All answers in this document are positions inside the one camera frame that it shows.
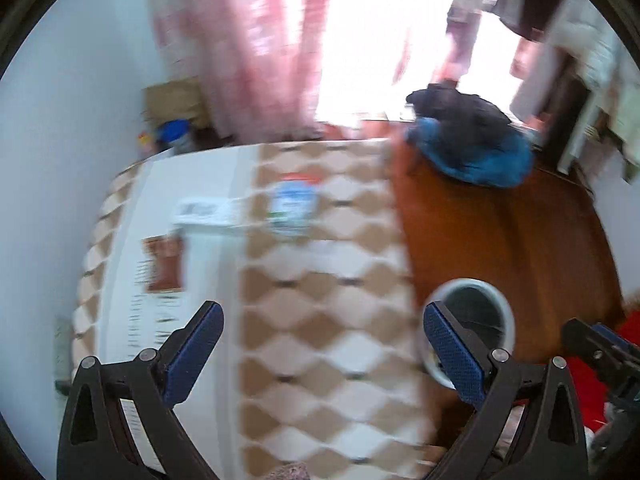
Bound pink floral curtain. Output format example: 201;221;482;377
148;0;329;144

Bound white round trash bin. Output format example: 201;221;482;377
416;277;516;391

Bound blue jacket pile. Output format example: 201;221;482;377
405;117;534;188

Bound blue container by wall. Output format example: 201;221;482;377
156;119;194;153

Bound brown cardboard box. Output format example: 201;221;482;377
143;78;212;129

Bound red blanket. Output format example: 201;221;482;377
561;312;639;431

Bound small white box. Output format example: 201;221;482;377
172;197;242;229

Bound brown snack wrapper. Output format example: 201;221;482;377
142;234;184;294

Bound black clothes on jacket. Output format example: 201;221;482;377
406;84;511;139

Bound hanging clothes rack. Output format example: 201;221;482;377
491;0;639;181

